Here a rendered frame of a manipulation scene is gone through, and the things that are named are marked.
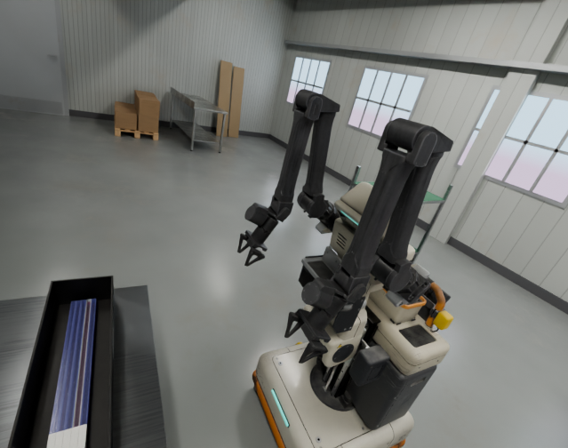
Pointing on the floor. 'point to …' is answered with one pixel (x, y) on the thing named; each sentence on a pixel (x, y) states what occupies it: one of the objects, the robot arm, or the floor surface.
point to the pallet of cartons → (138, 116)
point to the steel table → (196, 118)
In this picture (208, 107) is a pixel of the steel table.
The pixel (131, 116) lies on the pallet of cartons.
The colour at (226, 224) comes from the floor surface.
